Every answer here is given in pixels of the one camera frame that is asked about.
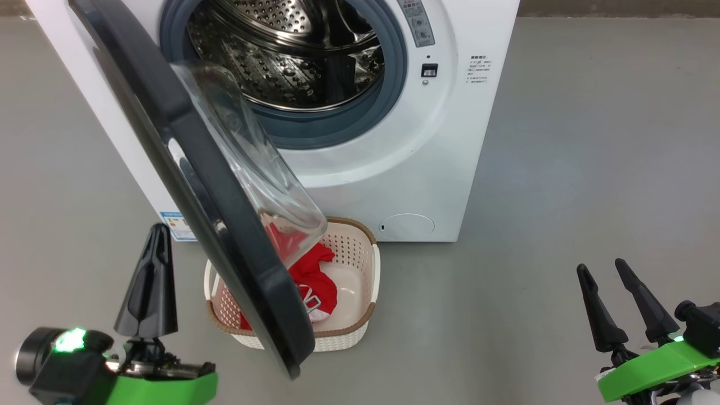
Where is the white front-load washing machine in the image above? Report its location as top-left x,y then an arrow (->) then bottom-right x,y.
25,0 -> 521,242

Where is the stainless steel washing machine drum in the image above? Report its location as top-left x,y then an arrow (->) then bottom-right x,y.
187,0 -> 386,111

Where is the black round glass washer door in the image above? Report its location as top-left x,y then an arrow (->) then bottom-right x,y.
67,0 -> 328,380

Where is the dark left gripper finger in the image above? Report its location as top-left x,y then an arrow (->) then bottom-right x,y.
114,223 -> 178,338

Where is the blue energy label sticker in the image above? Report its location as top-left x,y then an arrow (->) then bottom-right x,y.
159,211 -> 197,242

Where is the round white filter cover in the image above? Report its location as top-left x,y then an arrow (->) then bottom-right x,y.
378,213 -> 435,238

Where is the cream perforated laundry basket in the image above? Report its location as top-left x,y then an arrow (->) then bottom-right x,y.
204,217 -> 381,352

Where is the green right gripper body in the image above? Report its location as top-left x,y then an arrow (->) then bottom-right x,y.
596,337 -> 720,405

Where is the red sports garment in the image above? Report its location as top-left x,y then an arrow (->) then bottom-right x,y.
263,222 -> 336,282

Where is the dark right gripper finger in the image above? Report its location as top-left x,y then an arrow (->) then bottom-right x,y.
577,263 -> 629,353
615,258 -> 680,345

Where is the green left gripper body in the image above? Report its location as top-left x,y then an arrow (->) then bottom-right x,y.
104,336 -> 219,405

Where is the red number 23 jersey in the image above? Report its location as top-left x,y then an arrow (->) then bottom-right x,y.
240,273 -> 338,331

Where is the grey warning label strip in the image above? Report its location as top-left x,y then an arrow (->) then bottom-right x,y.
397,0 -> 435,48

